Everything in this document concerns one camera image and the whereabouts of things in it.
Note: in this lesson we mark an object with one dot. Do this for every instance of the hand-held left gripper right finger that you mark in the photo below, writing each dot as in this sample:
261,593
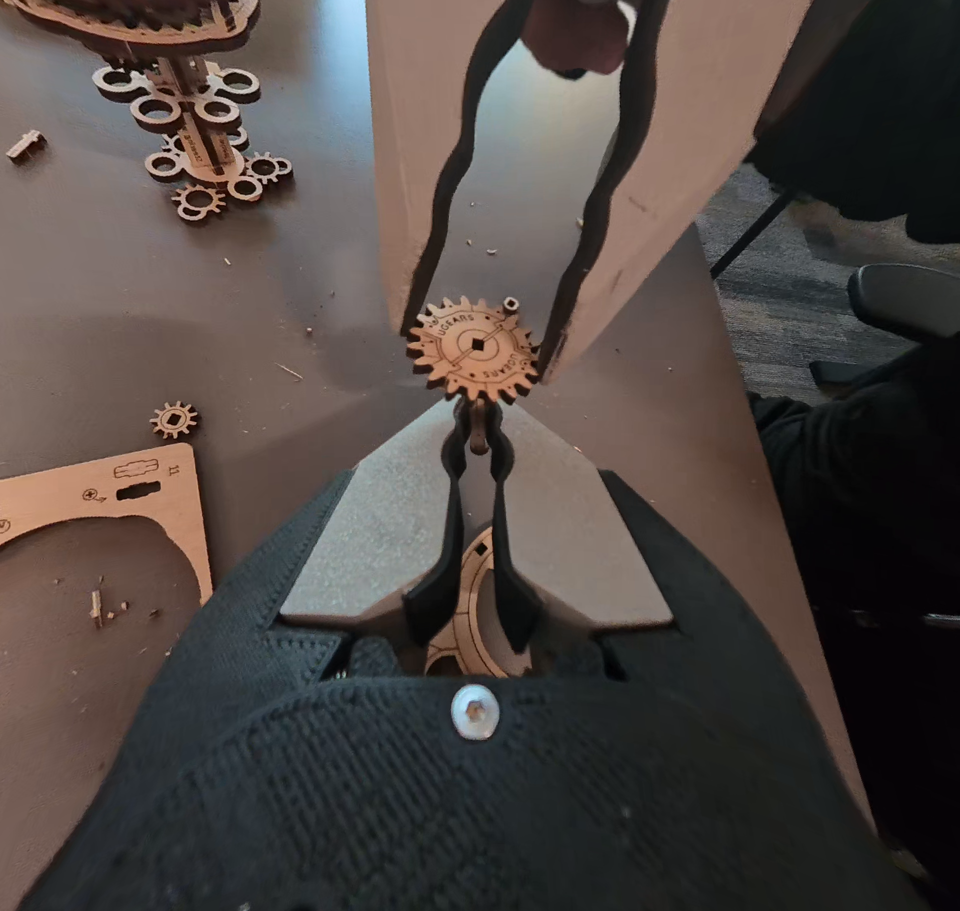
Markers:
585,543

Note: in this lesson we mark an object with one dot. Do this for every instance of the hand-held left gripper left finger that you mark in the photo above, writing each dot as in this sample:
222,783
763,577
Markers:
360,543

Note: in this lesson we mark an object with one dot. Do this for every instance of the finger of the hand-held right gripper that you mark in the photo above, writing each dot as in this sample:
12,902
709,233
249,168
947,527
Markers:
412,101
712,63

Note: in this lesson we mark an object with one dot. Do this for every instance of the small wooden pin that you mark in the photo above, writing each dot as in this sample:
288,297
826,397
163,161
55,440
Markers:
478,435

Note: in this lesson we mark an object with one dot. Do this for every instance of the engraved wooden gear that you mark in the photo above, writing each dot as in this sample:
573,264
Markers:
450,360

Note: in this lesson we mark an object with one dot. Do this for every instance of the wooden gear model assembly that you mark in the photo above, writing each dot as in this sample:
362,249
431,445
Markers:
150,18

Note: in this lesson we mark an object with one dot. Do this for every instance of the person's right hand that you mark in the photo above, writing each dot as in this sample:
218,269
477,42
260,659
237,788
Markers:
577,37

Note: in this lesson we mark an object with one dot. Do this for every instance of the black chair base leg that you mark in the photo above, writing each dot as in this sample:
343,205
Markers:
750,236

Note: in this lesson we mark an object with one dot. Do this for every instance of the tiny wooden gear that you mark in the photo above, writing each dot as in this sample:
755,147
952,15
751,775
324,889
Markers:
187,420

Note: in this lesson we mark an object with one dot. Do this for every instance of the person's black clothing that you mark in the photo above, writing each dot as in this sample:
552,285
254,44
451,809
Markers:
862,551

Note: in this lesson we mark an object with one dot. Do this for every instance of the black chair armrest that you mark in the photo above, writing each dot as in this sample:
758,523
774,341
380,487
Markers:
900,296

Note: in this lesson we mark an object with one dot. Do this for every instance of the small notched wooden peg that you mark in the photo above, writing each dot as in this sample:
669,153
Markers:
26,146

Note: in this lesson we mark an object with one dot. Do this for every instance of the wooden frame sheet with slot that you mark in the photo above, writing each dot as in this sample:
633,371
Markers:
180,491

